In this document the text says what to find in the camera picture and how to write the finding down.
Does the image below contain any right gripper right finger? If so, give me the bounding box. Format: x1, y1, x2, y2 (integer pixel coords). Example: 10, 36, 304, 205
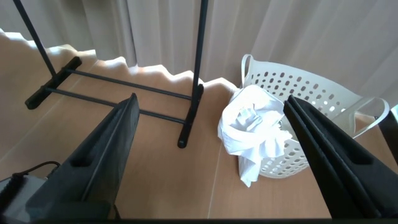
282, 94, 398, 219

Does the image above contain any white laundry basket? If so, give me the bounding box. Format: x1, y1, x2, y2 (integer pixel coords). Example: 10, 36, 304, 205
241, 54, 391, 180

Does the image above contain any beige curtain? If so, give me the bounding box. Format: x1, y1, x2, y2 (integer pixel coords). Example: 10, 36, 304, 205
0, 0, 398, 107

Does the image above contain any black clothes rack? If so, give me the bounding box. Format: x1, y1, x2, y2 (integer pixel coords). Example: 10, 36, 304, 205
12, 0, 210, 149

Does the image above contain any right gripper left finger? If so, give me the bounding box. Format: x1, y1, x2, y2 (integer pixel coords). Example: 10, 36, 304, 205
24, 92, 141, 219

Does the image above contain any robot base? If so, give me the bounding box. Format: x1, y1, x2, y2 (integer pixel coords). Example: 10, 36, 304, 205
0, 161, 63, 220

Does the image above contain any white garment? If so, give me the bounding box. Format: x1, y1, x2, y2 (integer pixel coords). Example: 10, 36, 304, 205
216, 84, 294, 189

